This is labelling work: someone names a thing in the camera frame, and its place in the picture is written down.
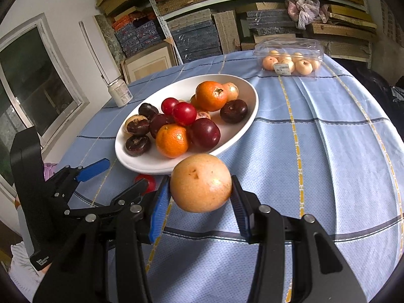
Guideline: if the large yellow-orange persimmon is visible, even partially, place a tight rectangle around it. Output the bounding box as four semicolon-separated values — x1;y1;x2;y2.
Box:
170;153;232;213

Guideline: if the dark brown mangosteen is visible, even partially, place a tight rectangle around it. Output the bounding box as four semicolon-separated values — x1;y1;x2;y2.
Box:
125;118;149;135

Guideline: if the white oval plate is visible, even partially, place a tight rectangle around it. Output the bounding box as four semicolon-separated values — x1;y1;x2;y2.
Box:
115;74;259;174

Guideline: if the dark purple mangosteen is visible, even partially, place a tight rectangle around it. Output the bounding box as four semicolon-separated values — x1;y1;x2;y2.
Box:
125;135;151;157

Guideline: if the orange mandarin on plate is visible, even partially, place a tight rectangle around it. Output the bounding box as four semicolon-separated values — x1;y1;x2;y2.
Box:
156;124;189;159

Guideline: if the window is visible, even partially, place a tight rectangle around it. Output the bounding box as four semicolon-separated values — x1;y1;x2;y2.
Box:
1;14;87;186

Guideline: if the white drink can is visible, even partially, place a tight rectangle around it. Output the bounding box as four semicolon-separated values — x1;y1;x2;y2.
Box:
108;79;133;107

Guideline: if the dark red plum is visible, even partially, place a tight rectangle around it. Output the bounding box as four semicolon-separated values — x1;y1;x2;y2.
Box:
189;118;221;150

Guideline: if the small striped orange fruit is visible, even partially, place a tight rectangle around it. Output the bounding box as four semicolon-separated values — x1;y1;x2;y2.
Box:
196;110;211;120

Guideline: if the dark clothing pile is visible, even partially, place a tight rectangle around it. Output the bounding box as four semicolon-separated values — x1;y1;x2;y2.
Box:
339;60;403;137

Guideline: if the metal storage shelf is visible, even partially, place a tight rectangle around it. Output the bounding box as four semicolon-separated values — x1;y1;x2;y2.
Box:
96;0;377;63

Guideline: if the cardboard picture frame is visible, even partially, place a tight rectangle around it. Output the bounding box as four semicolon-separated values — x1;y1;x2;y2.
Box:
121;41;177;84

